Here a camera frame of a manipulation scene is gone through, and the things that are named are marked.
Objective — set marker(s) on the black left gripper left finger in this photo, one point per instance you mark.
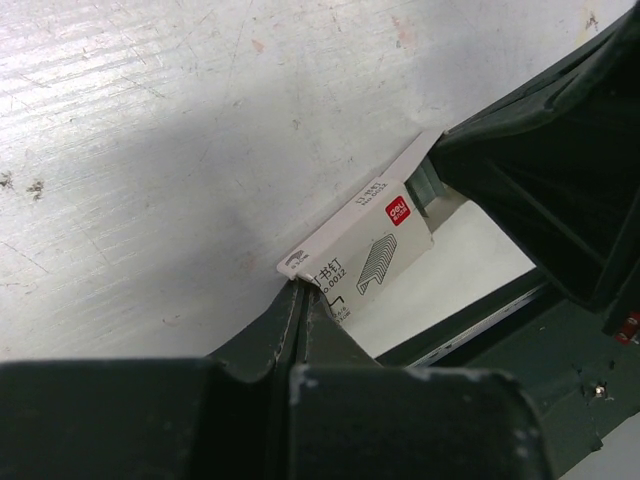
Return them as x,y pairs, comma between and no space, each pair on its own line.
220,416

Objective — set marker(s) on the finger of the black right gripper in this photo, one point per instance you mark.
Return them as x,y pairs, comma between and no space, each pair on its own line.
563,190
599,74

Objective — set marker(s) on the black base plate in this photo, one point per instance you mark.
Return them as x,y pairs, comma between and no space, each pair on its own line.
580,368

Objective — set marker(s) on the staple box lid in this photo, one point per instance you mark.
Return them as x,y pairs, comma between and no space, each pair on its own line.
374,238

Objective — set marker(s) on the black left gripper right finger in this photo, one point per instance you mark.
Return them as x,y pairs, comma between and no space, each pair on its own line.
350,417

